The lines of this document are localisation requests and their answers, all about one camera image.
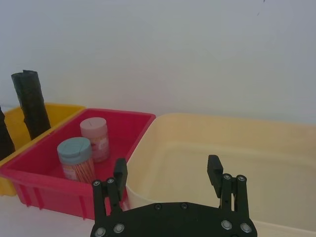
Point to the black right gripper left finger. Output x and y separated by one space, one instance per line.
120 177

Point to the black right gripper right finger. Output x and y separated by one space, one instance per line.
215 172

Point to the cream plastic bin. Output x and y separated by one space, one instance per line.
197 133

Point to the jar with pink lid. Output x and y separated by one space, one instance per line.
95 133

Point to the jar with grey-blue lid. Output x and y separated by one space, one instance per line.
74 153

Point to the red plastic bin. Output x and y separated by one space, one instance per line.
49 195

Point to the yellow plastic bin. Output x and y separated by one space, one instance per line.
14 123

